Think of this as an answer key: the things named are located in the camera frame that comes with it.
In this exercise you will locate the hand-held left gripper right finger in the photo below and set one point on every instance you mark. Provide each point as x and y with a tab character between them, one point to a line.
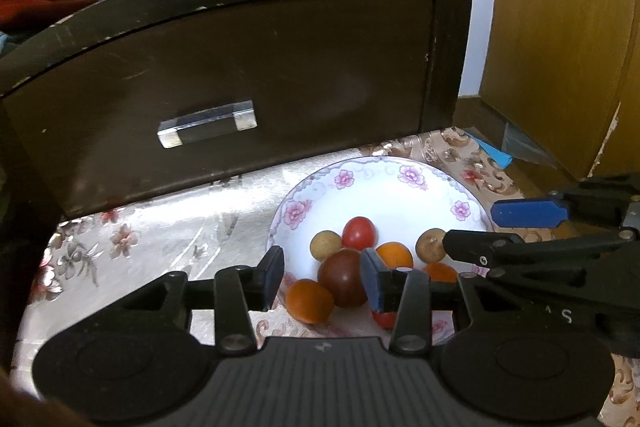
372	282

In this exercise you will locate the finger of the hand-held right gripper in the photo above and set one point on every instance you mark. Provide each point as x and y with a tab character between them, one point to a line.
530	213
480	249

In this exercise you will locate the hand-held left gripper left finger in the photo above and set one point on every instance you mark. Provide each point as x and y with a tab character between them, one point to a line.
273	276

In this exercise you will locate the large dark red tomato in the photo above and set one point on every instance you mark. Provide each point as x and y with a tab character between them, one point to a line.
344	277

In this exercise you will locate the small orange citrus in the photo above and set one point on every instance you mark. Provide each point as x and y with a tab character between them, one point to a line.
440	272
395	255
309	302

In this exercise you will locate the red cherry tomato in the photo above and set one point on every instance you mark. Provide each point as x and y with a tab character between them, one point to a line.
384	319
358	232

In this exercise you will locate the brown longan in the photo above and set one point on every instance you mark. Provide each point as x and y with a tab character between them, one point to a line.
325	246
430	246

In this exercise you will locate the white floral plate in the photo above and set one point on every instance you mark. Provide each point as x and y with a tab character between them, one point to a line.
320	202

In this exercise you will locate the blue paper scrap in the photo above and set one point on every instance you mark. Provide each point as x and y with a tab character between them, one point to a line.
492	152

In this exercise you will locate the wooden wardrobe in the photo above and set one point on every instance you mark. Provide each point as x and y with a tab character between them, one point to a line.
560	32

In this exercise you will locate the dark wooden nightstand drawer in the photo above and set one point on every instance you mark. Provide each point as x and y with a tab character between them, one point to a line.
250	72

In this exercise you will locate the red blanket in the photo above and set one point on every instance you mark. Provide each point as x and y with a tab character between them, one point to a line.
30	9

